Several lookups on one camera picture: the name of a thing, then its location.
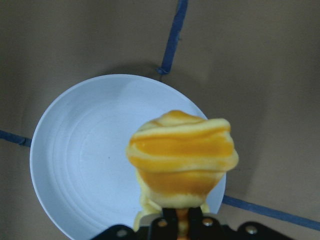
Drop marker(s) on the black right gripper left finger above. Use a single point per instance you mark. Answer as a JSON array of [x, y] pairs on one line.
[[162, 226]]

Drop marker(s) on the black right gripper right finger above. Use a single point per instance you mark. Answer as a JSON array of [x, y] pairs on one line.
[[205, 227]]

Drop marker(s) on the sliced bread loaf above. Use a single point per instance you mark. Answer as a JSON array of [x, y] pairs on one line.
[[179, 158]]

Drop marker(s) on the light blue plate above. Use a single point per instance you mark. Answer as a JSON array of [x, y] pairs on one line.
[[78, 164]]

